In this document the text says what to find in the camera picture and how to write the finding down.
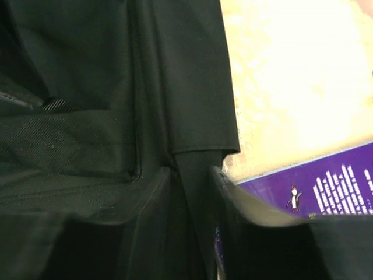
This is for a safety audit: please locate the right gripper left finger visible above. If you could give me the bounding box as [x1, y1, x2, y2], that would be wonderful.
[1, 166, 187, 279]

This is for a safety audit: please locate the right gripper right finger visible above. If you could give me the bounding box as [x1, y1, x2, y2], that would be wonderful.
[211, 167, 372, 279]

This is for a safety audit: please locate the black backpack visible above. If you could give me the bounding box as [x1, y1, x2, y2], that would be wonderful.
[1, 1, 240, 279]

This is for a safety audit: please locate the purple book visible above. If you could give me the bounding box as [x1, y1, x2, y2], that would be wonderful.
[216, 143, 372, 279]

